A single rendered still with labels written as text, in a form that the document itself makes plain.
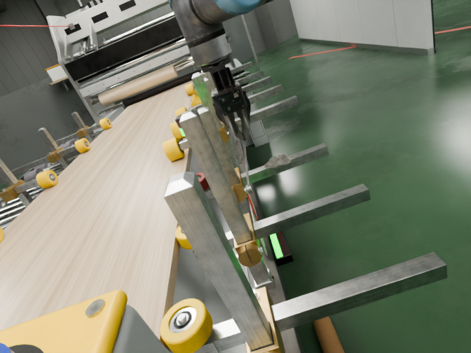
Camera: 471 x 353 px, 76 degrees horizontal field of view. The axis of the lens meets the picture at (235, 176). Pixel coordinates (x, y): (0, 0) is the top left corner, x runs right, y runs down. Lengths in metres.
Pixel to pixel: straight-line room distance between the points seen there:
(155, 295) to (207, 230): 0.29
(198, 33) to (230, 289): 0.51
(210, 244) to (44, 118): 8.03
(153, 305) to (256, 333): 0.21
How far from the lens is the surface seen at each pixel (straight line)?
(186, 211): 0.34
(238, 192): 0.87
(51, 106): 8.32
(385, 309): 1.57
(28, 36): 8.44
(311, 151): 0.94
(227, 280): 0.40
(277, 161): 0.93
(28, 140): 8.35
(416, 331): 1.52
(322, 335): 1.44
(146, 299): 0.63
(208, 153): 0.57
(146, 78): 3.19
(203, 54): 0.70
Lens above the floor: 1.28
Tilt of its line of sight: 26 degrees down
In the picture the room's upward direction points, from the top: 23 degrees counter-clockwise
